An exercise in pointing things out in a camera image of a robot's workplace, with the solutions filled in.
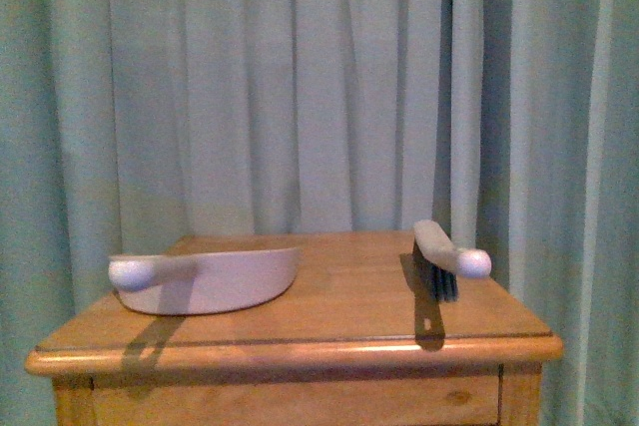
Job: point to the beige hand brush black bristles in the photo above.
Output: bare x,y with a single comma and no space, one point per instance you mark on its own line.
440,262

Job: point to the beige plastic dustpan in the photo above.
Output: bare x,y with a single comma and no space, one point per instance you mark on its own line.
202,283

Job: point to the wooden bedside table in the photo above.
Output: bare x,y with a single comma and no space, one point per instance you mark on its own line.
356,340

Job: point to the light green curtain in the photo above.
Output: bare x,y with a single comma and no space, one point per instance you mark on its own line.
127,124

